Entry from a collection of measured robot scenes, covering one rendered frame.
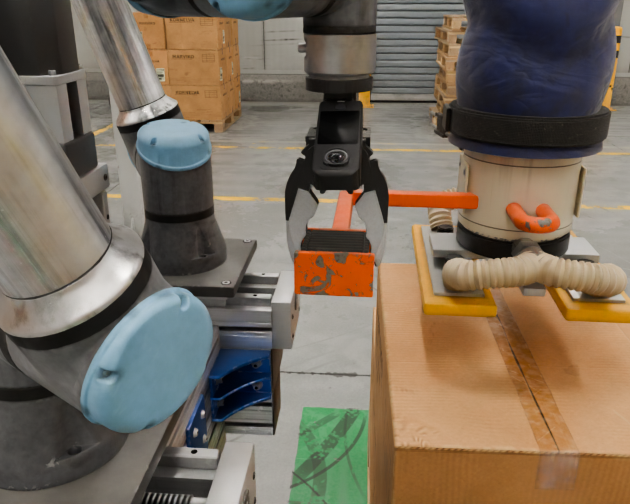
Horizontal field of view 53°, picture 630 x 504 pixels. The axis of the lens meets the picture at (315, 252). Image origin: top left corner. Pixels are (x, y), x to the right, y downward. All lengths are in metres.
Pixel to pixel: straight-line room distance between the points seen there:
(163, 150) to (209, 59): 6.73
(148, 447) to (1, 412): 0.14
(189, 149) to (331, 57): 0.43
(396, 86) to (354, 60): 9.54
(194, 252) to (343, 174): 0.51
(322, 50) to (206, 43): 7.08
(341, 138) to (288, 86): 9.58
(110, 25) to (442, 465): 0.84
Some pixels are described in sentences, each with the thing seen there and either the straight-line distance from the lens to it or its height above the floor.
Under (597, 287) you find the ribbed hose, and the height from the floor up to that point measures 1.12.
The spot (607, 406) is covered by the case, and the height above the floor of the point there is 0.94.
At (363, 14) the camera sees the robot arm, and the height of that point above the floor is 1.45.
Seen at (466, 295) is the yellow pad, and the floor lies 1.07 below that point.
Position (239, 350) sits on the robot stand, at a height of 0.90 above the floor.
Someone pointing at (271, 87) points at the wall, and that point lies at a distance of 10.25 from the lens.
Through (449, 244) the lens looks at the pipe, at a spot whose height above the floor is 1.10.
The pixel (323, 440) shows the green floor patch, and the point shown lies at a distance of 2.37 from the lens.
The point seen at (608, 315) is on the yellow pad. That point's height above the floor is 1.06.
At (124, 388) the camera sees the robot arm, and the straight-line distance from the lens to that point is 0.48.
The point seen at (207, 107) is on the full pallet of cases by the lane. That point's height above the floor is 0.29.
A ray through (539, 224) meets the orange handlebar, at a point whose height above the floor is 1.19.
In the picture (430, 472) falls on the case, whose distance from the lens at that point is 0.86.
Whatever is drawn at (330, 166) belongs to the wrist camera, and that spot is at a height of 1.31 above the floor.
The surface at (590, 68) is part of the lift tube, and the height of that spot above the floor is 1.38.
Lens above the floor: 1.46
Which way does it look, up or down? 21 degrees down
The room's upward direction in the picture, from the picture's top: straight up
